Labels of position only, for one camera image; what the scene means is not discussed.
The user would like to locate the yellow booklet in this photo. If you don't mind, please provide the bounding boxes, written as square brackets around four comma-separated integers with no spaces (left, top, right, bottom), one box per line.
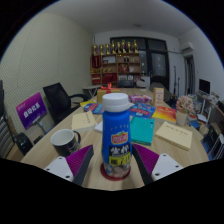
[79,99,98,108]

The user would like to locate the black office chair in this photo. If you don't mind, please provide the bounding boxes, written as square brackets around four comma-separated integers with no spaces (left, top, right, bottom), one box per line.
[42,82,88,126]

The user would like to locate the black computer monitor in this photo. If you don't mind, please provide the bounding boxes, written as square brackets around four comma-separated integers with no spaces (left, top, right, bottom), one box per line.
[198,78,212,95]

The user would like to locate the large beige book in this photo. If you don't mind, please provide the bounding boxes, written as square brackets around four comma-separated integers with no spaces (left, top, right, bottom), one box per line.
[154,120,194,152]

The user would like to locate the pink box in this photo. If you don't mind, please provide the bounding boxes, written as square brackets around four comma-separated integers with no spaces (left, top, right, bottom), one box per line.
[128,94,153,104]

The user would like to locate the black tripod stand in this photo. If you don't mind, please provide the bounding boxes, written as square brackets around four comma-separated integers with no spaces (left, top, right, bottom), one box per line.
[171,65,181,98]

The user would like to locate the black mug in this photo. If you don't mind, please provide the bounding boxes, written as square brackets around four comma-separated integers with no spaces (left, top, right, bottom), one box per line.
[50,128,82,158]

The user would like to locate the orange standing card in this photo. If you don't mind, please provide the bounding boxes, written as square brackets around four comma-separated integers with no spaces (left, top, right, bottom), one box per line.
[152,87,166,108]

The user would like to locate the blue drink bottle white cap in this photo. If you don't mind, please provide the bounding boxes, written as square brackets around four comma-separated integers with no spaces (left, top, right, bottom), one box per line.
[101,92,133,180]

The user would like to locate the teal book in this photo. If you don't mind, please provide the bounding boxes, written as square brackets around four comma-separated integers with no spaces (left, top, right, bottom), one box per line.
[129,115,156,147]

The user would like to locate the wooden shelf unit with trophies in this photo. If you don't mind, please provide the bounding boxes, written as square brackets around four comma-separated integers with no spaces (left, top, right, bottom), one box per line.
[89,39,142,86]

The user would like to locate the blue printed booklet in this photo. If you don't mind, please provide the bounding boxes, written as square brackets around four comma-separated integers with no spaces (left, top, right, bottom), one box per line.
[129,102,157,119]

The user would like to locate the small beige book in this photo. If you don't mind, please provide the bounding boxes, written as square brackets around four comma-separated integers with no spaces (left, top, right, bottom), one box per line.
[70,110,98,132]

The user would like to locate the purple sign board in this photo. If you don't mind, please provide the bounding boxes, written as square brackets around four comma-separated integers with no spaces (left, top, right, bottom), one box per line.
[15,92,48,130]

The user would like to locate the grey-brown armchair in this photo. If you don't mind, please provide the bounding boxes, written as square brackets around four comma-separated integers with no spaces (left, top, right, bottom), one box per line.
[149,81,173,103]

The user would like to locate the long wooden side desk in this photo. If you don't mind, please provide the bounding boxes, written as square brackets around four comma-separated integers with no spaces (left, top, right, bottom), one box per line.
[196,91,224,158]

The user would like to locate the white paper sheet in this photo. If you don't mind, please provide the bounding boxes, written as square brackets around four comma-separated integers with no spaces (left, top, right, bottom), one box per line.
[93,120,104,134]

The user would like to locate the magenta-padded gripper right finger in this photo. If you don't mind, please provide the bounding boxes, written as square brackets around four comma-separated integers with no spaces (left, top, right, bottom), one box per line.
[132,143,184,186]

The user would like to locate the pink flowers in white pot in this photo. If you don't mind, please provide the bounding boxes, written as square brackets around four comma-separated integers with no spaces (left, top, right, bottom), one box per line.
[175,95,195,127]

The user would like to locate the flat round red coaster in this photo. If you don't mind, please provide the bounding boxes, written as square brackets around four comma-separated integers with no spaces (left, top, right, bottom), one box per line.
[99,162,132,182]

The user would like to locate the yellow gift box red ribbon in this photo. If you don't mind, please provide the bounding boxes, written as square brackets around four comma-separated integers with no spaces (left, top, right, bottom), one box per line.
[96,82,123,104]

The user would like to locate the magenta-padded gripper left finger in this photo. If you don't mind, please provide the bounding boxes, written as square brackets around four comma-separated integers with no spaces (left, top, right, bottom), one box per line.
[43,144,95,186]

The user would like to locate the small round white table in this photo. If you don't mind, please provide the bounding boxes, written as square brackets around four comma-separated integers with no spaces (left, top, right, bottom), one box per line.
[82,84,103,99]

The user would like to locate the blue and red booklet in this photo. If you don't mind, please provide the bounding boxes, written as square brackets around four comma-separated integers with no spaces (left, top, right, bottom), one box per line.
[83,102,105,115]

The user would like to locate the dark glass door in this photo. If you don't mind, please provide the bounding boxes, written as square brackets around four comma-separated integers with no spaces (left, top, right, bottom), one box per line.
[109,36,170,91]

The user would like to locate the orange book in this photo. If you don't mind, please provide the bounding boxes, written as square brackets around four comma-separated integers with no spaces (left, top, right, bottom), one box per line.
[151,105,178,124]

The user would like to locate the white air conditioner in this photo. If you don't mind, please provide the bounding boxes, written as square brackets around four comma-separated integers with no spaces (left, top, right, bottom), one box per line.
[179,41,195,54]

